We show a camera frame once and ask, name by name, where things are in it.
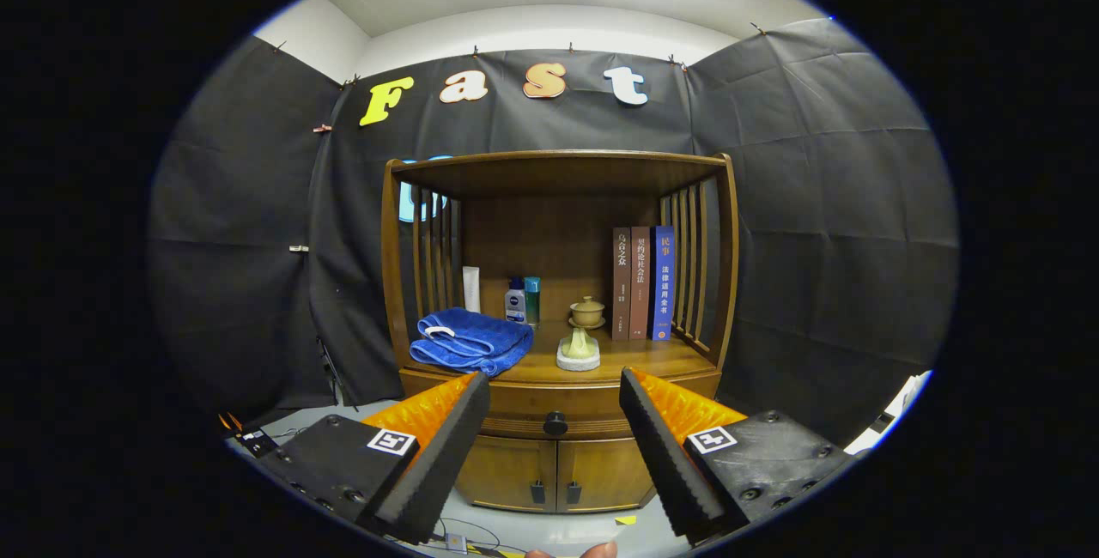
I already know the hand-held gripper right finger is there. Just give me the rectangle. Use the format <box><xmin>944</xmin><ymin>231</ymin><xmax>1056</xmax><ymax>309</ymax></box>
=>
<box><xmin>619</xmin><ymin>367</ymin><xmax>859</xmax><ymax>543</ymax></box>

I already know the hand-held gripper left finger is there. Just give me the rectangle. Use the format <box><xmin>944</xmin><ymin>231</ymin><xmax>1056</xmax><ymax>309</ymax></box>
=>
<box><xmin>256</xmin><ymin>372</ymin><xmax>491</xmax><ymax>546</ymax></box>

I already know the wooden drawer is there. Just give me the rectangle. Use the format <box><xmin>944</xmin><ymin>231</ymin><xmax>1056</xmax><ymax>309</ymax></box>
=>
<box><xmin>468</xmin><ymin>385</ymin><xmax>645</xmax><ymax>441</ymax></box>

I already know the green soap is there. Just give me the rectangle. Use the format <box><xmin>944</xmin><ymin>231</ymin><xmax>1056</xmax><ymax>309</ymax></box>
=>
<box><xmin>556</xmin><ymin>326</ymin><xmax>602</xmax><ymax>372</ymax></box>

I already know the wooden cabinet door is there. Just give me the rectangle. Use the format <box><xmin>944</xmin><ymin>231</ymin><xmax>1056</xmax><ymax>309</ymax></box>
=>
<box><xmin>556</xmin><ymin>438</ymin><xmax>658</xmax><ymax>513</ymax></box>
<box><xmin>453</xmin><ymin>435</ymin><xmax>559</xmax><ymax>513</ymax></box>

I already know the wooden countertop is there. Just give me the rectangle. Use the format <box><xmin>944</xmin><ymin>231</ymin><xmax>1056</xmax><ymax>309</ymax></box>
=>
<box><xmin>404</xmin><ymin>318</ymin><xmax>718</xmax><ymax>387</ymax></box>

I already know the wooden cabinet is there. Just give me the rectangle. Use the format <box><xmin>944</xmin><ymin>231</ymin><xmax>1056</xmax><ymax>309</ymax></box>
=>
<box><xmin>381</xmin><ymin>150</ymin><xmax>739</xmax><ymax>514</ymax></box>

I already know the folded blue towel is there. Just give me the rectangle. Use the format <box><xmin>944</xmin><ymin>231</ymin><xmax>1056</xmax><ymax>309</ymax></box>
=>
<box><xmin>410</xmin><ymin>307</ymin><xmax>534</xmax><ymax>377</ymax></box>

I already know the beige lidded tea cup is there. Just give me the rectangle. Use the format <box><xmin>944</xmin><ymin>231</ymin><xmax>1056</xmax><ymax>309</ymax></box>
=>
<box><xmin>568</xmin><ymin>296</ymin><xmax>607</xmax><ymax>331</ymax></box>

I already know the blue book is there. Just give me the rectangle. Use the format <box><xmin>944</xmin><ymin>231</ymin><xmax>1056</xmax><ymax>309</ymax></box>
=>
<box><xmin>650</xmin><ymin>225</ymin><xmax>676</xmax><ymax>342</ymax></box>

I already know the reddish brown book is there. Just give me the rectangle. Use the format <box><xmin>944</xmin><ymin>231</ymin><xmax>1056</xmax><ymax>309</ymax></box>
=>
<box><xmin>629</xmin><ymin>226</ymin><xmax>652</xmax><ymax>340</ymax></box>

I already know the dark brown book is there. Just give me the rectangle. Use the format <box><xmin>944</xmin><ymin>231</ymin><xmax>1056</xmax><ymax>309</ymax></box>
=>
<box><xmin>611</xmin><ymin>227</ymin><xmax>633</xmax><ymax>342</ymax></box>

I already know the black backdrop cloth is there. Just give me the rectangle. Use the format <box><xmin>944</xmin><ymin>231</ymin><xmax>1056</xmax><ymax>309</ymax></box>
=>
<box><xmin>146</xmin><ymin>17</ymin><xmax>958</xmax><ymax>447</ymax></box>

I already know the black floor cable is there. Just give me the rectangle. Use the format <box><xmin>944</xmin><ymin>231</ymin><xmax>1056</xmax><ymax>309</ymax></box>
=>
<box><xmin>429</xmin><ymin>517</ymin><xmax>503</xmax><ymax>557</ymax></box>

